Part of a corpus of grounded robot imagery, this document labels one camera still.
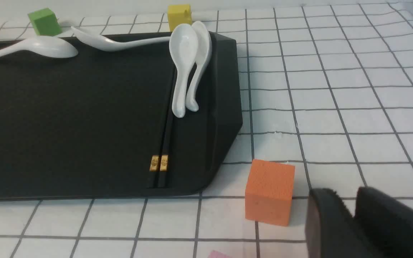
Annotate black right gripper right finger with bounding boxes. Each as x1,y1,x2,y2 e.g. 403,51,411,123
355,187,413,258

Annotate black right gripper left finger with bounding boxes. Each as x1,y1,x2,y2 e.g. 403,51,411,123
305,189,374,258

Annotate black chopstick gold band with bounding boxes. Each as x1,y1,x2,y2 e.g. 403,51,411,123
146,66,176,189

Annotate orange cube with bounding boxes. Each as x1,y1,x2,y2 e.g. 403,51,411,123
245,159,295,226

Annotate pink object at edge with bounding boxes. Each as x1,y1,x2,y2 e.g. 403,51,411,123
208,250,231,258

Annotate white grid tablecloth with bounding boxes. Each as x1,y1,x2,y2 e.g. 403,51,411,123
0,0,413,258

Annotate white spoon lower stacked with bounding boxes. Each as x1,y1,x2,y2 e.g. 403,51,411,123
185,21,213,112

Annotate white spoon stacked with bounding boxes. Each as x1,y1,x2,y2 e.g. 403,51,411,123
185,21,213,112
169,24,199,118

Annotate white spoon upper stacked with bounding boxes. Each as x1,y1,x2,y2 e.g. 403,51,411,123
169,24,199,118

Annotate black plastic tray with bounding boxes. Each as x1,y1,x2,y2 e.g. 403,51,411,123
0,33,243,200

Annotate yellow cube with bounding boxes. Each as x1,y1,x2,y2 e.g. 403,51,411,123
167,4,193,32

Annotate white spoon lying sideways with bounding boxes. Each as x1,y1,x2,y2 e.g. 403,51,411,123
71,26,170,52

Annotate white spoon far left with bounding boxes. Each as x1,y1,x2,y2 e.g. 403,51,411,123
0,35,79,58

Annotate green cube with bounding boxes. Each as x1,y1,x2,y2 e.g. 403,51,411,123
28,8,62,36

